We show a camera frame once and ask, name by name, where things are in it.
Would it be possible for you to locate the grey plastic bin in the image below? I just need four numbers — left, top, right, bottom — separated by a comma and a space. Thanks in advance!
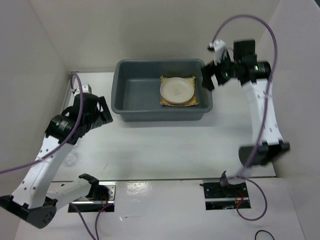
111, 58, 213, 122

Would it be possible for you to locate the clear plastic cup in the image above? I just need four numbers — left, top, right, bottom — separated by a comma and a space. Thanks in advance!
63, 151, 77, 167

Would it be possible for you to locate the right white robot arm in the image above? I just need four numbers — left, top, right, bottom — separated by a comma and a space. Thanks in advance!
201, 39, 290, 197

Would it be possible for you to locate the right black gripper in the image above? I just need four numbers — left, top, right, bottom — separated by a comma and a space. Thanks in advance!
200, 50, 239, 91

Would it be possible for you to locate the black cable on floor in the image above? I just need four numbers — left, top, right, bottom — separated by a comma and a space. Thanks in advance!
254, 229, 275, 240

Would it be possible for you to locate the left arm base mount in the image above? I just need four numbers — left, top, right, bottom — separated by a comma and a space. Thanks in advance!
71, 181, 117, 213

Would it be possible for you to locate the pink plastic plate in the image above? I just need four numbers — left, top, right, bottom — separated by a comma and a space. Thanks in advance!
160, 98, 196, 106

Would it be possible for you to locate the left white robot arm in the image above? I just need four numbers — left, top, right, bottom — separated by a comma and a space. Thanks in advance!
0, 93, 113, 229

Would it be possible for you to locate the yellow bamboo mat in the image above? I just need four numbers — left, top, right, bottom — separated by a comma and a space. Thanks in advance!
160, 76, 198, 107

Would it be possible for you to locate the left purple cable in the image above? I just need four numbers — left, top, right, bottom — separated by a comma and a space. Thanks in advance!
0, 72, 113, 238

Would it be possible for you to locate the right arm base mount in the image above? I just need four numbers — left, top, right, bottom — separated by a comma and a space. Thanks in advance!
199, 180, 251, 211

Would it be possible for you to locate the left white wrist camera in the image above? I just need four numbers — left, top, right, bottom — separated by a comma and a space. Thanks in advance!
72, 84, 92, 96

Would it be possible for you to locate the cream bear plate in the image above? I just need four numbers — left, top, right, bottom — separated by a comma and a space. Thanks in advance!
160, 77, 195, 103

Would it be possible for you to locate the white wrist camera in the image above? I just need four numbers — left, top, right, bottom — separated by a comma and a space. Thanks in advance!
72, 84, 92, 96
207, 39, 227, 65

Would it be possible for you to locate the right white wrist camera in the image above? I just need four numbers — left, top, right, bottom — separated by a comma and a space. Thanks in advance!
207, 39, 227, 65

